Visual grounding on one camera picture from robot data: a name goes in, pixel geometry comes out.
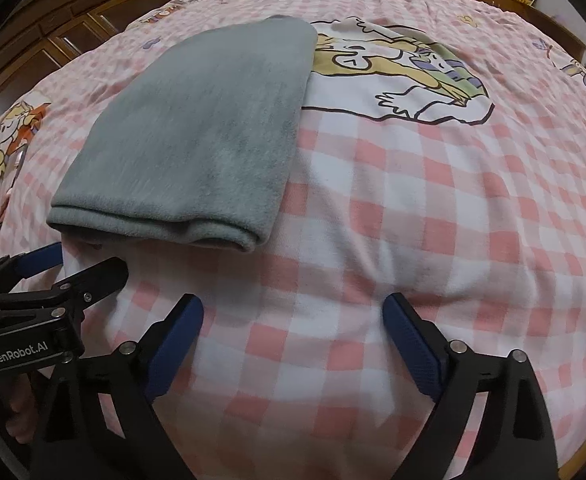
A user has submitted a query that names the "brown wooden wardrobe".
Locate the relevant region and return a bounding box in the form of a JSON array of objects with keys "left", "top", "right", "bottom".
[{"left": 0, "top": 0, "right": 181, "bottom": 126}]

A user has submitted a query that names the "grey towel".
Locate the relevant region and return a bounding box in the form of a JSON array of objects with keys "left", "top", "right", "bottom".
[{"left": 47, "top": 15, "right": 319, "bottom": 253}]

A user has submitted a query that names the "brown wooden headboard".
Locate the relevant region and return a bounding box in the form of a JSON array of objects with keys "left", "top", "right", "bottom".
[{"left": 198, "top": 0, "right": 586, "bottom": 61}]

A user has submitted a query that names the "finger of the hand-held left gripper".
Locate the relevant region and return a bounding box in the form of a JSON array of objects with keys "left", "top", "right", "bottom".
[
  {"left": 0, "top": 242, "right": 65, "bottom": 292},
  {"left": 48, "top": 257, "right": 129, "bottom": 313}
]

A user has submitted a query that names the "pink checked printed blanket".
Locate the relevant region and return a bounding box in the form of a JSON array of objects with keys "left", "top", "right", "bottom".
[{"left": 0, "top": 0, "right": 586, "bottom": 480}]

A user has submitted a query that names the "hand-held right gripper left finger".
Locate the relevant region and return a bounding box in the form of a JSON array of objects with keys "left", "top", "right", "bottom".
[{"left": 30, "top": 294, "right": 205, "bottom": 480}]

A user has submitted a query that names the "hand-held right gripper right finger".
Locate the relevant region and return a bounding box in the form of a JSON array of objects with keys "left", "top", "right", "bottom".
[{"left": 382, "top": 292, "right": 560, "bottom": 480}]

